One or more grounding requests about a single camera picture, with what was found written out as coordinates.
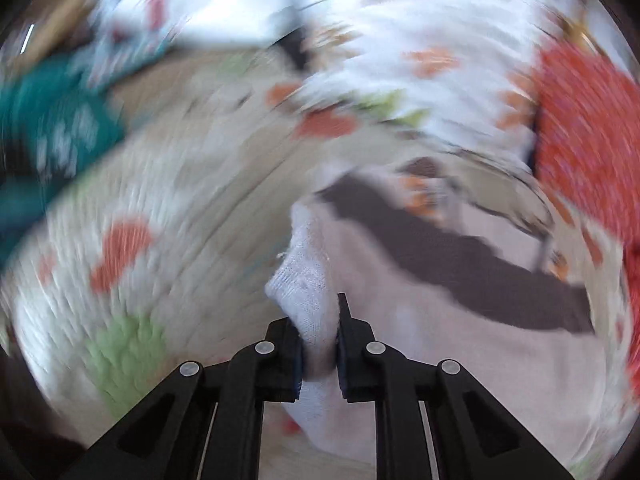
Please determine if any pale pink garment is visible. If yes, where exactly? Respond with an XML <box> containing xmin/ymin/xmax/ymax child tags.
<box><xmin>266</xmin><ymin>158</ymin><xmax>636</xmax><ymax>476</ymax></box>

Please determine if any heart-patterned quilted bedspread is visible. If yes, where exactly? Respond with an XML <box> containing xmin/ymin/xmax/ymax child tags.
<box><xmin>0</xmin><ymin>44</ymin><xmax>637</xmax><ymax>480</ymax></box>

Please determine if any red floral blanket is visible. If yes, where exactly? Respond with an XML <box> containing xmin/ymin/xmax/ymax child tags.
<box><xmin>624</xmin><ymin>240</ymin><xmax>640</xmax><ymax>396</ymax></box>

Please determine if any red floral pillow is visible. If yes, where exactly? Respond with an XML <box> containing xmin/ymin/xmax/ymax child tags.
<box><xmin>536</xmin><ymin>42</ymin><xmax>639</xmax><ymax>266</ymax></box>

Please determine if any teal cardboard box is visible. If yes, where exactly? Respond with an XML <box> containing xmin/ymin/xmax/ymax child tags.
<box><xmin>1</xmin><ymin>56</ymin><xmax>124</xmax><ymax>263</ymax></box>

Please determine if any white floral pillow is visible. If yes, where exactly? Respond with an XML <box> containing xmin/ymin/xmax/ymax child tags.
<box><xmin>269</xmin><ymin>0</ymin><xmax>548</xmax><ymax>151</ymax></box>

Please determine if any white paper bag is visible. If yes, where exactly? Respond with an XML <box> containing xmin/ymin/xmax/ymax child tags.
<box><xmin>96</xmin><ymin>0</ymin><xmax>303</xmax><ymax>48</ymax></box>

